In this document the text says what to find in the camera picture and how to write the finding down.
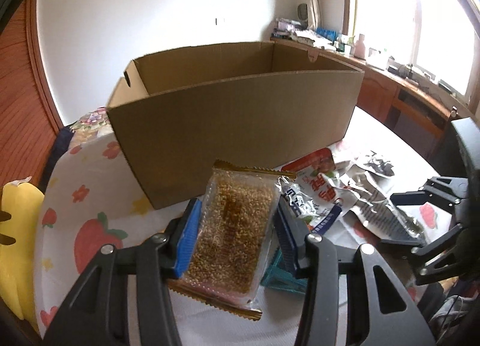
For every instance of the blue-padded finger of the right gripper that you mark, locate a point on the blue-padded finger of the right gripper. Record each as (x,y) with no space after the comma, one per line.
(427,193)

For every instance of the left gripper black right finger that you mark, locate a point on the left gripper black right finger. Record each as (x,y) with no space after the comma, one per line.
(298,250)

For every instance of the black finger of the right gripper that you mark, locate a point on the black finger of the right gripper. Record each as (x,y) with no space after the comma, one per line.
(446,257)

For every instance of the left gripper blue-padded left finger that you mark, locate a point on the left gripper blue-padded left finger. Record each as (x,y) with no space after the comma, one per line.
(182,237)

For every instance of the golden grain cake snack pack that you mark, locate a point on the golden grain cake snack pack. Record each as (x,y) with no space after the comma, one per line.
(235,233)

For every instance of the teal snack packet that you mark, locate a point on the teal snack packet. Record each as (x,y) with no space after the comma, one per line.
(276,277)

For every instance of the white red snack bag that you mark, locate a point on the white red snack bag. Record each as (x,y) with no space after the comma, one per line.
(317,196)

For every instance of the wooden side cabinet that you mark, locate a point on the wooden side cabinet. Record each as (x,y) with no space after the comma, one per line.
(419,118)

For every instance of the white strawberry print sheet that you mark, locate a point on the white strawberry print sheet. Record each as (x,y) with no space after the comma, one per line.
(93,199)

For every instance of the brown cardboard box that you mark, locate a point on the brown cardboard box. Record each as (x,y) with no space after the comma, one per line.
(255,104)

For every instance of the floral quilt blanket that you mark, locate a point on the floral quilt blanket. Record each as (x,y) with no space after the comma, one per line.
(90,126)

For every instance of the dark blue blanket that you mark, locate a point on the dark blue blanket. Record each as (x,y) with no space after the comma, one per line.
(59,147)

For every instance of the yellow plush toy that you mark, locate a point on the yellow plush toy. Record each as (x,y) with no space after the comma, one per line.
(22,201)

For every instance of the pink bottle on cabinet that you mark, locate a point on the pink bottle on cabinet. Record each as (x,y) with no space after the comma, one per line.
(360,48)

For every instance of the red-brown wooden wardrobe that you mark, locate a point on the red-brown wooden wardrobe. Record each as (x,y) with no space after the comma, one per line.
(30,120)

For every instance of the pile of papers on cabinet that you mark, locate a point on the pile of papers on cabinet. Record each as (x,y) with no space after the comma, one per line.
(295,31)

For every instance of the window with frame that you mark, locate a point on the window with frame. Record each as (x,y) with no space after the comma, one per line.
(436,37)

